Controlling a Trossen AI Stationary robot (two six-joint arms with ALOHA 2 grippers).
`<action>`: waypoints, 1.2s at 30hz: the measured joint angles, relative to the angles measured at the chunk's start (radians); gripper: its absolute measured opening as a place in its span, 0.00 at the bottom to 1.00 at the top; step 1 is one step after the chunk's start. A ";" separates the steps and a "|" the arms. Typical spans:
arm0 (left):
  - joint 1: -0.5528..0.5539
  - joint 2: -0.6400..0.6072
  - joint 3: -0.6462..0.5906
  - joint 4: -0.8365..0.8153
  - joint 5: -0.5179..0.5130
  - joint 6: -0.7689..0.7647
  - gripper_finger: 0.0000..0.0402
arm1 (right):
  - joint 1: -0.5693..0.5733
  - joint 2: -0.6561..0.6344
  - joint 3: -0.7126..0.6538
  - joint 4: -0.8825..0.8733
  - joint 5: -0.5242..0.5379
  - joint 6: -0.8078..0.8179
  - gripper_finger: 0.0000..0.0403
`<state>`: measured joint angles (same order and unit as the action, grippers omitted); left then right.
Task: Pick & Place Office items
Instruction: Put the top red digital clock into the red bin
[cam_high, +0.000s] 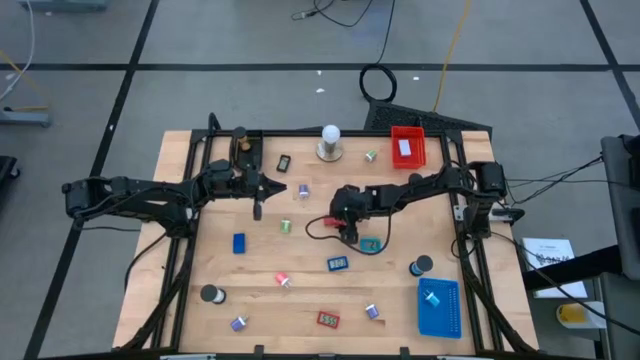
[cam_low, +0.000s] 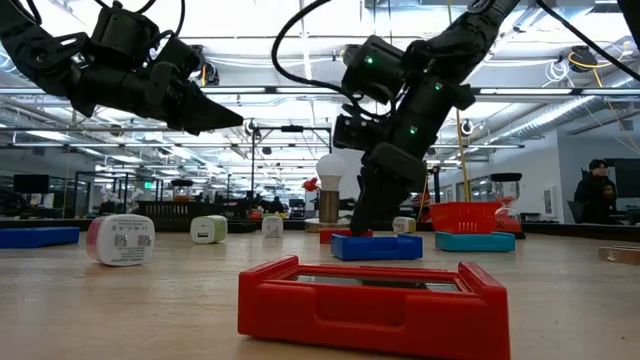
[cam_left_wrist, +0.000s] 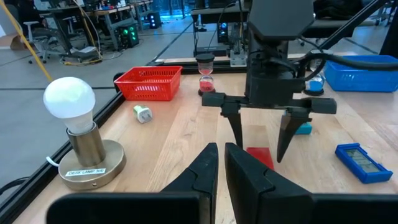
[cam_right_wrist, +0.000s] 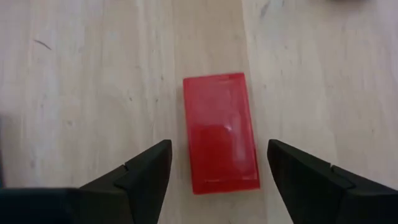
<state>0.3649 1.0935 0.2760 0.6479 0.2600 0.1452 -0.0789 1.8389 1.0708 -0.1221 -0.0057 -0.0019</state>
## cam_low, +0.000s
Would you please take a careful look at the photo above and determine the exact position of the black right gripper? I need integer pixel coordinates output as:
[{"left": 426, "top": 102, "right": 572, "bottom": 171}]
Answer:
[{"left": 333, "top": 34, "right": 476, "bottom": 235}]

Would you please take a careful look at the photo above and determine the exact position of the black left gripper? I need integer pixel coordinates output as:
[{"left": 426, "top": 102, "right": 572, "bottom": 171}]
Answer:
[{"left": 69, "top": 49, "right": 245, "bottom": 136}]

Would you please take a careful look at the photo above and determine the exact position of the blue digital clock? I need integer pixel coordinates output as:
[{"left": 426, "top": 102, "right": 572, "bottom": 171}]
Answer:
[
  {"left": 0, "top": 226, "right": 81, "bottom": 250},
  {"left": 330, "top": 233, "right": 424, "bottom": 262}
]

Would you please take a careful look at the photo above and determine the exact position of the teal digital clock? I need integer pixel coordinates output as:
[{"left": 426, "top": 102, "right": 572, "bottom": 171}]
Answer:
[{"left": 434, "top": 231, "right": 517, "bottom": 253}]

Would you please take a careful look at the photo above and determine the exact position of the black plastic tray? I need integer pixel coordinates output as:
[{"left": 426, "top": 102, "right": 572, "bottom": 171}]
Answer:
[{"left": 135, "top": 200, "right": 221, "bottom": 232}]

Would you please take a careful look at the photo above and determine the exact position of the white bulb lamp brass stand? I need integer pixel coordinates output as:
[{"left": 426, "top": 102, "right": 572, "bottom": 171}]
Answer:
[{"left": 304, "top": 153, "right": 354, "bottom": 234}]

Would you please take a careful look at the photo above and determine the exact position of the red plastic tray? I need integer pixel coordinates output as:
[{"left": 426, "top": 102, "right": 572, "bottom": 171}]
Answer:
[{"left": 428, "top": 201, "right": 503, "bottom": 235}]

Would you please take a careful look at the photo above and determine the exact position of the red sand hourglass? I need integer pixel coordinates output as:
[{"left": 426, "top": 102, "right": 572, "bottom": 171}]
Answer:
[{"left": 489, "top": 172, "right": 526, "bottom": 240}]

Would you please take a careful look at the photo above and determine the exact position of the black monitor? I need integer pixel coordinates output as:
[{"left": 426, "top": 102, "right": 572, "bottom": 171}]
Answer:
[
  {"left": 13, "top": 174, "right": 50, "bottom": 195},
  {"left": 607, "top": 158, "right": 640, "bottom": 199}
]

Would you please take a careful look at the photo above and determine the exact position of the person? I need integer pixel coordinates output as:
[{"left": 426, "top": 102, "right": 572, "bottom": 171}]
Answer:
[{"left": 573, "top": 158, "right": 619, "bottom": 225}]

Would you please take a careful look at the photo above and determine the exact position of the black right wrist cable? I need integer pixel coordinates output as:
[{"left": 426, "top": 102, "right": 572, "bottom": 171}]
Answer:
[{"left": 271, "top": 0, "right": 361, "bottom": 109}]

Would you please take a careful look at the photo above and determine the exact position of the yellow cable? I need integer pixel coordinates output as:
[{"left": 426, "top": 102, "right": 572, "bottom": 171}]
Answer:
[{"left": 452, "top": 107, "right": 472, "bottom": 204}]

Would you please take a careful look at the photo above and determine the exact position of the pink wall charger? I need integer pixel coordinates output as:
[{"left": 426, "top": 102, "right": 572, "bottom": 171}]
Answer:
[{"left": 85, "top": 213, "right": 156, "bottom": 267}]

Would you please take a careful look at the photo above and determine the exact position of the black aluminium frame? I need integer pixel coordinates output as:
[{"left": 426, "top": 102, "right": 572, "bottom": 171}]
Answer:
[{"left": 0, "top": 217, "right": 640, "bottom": 244}]

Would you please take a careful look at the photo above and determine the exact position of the black ceiling cable reel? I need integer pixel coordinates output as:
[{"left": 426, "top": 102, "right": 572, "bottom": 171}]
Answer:
[{"left": 569, "top": 45, "right": 599, "bottom": 74}]

